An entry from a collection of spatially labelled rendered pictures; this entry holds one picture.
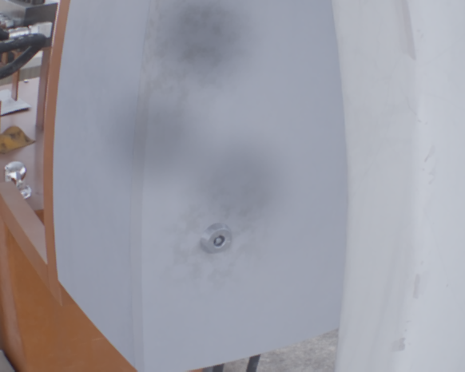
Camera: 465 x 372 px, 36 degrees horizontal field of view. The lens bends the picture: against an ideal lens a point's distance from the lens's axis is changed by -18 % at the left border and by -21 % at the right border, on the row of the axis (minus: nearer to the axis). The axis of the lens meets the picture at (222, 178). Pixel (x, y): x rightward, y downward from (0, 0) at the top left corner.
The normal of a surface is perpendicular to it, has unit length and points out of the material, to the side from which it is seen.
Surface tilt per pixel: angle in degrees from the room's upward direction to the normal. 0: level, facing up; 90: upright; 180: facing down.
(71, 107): 90
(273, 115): 90
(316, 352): 0
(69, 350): 90
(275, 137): 90
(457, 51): 81
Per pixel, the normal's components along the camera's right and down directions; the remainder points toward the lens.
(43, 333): 0.59, 0.33
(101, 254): -0.84, 0.13
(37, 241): 0.08, -0.93
